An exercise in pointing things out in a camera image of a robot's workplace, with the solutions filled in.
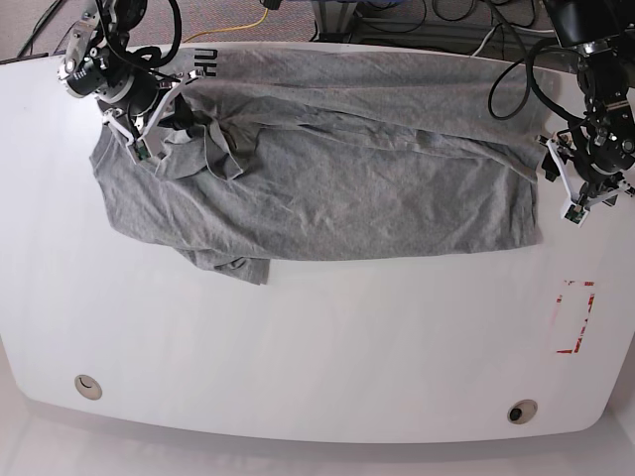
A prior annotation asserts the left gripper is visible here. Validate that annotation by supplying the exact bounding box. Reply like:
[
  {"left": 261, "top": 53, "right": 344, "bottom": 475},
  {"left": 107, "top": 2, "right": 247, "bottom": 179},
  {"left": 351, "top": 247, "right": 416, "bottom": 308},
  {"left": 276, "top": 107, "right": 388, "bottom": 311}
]
[{"left": 538, "top": 135, "right": 634, "bottom": 208}]

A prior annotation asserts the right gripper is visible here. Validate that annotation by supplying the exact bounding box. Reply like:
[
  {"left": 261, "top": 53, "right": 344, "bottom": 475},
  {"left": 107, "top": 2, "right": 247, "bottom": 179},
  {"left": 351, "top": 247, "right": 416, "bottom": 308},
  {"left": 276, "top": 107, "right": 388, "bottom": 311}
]
[{"left": 98, "top": 68, "right": 206, "bottom": 145}]

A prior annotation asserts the grey Hugging Face t-shirt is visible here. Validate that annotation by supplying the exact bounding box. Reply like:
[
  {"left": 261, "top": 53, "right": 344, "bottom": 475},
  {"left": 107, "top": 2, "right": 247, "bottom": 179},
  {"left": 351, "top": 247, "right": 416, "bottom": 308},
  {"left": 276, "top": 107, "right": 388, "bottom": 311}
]
[{"left": 90, "top": 49, "right": 546, "bottom": 285}]

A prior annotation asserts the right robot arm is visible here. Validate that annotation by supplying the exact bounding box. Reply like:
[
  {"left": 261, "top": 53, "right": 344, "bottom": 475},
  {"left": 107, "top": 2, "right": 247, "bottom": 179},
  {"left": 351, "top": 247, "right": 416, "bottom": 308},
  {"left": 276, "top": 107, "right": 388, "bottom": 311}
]
[{"left": 59, "top": 1, "right": 198, "bottom": 153}]

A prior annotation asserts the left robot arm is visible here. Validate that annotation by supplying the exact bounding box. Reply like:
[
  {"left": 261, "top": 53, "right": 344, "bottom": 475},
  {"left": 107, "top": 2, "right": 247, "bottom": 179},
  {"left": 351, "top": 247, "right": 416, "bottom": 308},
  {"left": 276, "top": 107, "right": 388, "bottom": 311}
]
[{"left": 544, "top": 1, "right": 634, "bottom": 205}]

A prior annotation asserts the red tape rectangle marking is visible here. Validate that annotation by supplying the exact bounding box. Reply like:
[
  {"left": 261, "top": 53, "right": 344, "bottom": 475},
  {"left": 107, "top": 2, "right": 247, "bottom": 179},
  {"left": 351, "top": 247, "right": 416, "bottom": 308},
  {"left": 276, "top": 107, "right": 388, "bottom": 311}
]
[{"left": 550, "top": 281, "right": 596, "bottom": 355}]

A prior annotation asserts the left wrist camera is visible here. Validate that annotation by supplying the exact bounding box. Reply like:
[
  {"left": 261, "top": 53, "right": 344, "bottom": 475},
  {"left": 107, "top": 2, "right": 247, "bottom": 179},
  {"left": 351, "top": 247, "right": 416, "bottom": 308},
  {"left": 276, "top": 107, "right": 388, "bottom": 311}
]
[{"left": 561, "top": 200, "right": 590, "bottom": 227}]

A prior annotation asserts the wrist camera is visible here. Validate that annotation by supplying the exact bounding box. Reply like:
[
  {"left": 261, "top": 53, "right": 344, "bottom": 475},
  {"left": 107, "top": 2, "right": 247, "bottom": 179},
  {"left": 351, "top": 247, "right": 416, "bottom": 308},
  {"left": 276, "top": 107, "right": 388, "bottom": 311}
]
[
  {"left": 561, "top": 200, "right": 590, "bottom": 227},
  {"left": 127, "top": 139, "right": 162, "bottom": 165}
]

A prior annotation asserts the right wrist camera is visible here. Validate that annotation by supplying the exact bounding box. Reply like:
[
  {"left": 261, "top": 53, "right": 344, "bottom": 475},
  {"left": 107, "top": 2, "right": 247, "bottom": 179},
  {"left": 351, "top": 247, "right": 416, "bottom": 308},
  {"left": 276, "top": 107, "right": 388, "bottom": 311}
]
[{"left": 127, "top": 139, "right": 162, "bottom": 165}]

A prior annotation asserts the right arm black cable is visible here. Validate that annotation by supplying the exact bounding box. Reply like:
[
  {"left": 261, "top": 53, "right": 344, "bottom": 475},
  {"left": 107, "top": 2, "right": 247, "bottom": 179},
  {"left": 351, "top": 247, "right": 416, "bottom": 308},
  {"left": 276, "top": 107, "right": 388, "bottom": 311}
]
[{"left": 133, "top": 0, "right": 184, "bottom": 68}]

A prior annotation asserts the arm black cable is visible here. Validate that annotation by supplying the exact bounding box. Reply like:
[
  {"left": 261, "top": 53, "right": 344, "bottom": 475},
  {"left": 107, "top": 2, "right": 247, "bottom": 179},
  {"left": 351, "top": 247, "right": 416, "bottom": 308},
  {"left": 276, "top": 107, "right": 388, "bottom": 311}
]
[
  {"left": 486, "top": 19, "right": 586, "bottom": 125},
  {"left": 133, "top": 0, "right": 184, "bottom": 68}
]

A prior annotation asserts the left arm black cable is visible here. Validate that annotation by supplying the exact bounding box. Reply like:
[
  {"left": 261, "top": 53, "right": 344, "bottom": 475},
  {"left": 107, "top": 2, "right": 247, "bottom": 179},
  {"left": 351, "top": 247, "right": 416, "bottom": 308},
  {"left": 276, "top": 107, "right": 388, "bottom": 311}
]
[{"left": 486, "top": 19, "right": 586, "bottom": 125}]

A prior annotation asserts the yellow cable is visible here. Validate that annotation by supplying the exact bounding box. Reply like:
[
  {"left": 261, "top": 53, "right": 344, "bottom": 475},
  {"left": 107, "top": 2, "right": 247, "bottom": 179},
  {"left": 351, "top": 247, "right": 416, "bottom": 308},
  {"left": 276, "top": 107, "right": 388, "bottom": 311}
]
[{"left": 184, "top": 0, "right": 272, "bottom": 45}]

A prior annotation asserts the white cable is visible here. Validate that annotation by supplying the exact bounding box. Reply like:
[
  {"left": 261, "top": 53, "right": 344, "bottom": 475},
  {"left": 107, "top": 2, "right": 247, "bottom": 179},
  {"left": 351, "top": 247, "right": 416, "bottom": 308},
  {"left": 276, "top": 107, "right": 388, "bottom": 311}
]
[{"left": 470, "top": 22, "right": 557, "bottom": 59}]

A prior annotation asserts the black cable on floor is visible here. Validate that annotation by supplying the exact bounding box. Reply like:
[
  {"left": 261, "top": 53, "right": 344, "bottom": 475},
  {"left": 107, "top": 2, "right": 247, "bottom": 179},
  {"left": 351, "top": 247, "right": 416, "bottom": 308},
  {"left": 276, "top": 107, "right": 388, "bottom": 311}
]
[{"left": 14, "top": 0, "right": 65, "bottom": 59}]

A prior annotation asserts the aluminium frame rail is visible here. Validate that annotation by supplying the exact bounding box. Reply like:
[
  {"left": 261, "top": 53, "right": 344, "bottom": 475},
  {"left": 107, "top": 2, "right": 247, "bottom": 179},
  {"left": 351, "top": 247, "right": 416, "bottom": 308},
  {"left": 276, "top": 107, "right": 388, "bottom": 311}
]
[{"left": 310, "top": 1, "right": 554, "bottom": 61}]

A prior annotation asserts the right table cable grommet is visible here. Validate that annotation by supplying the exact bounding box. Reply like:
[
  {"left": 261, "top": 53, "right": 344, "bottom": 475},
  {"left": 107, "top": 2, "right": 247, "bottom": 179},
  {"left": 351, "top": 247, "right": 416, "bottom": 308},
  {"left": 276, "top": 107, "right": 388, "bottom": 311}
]
[{"left": 507, "top": 400, "right": 538, "bottom": 425}]

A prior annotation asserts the table cable grommet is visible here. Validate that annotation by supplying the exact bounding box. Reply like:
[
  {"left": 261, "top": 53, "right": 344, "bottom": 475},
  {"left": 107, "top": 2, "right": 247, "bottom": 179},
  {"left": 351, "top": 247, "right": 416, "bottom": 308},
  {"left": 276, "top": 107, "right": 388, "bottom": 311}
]
[
  {"left": 74, "top": 375, "right": 103, "bottom": 401},
  {"left": 507, "top": 400, "right": 538, "bottom": 425}
]

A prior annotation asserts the left table cable grommet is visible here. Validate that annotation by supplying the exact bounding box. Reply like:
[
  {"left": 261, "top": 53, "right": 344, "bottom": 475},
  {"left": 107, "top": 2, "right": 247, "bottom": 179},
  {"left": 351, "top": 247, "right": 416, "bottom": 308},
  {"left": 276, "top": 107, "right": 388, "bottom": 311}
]
[{"left": 74, "top": 375, "right": 103, "bottom": 401}]

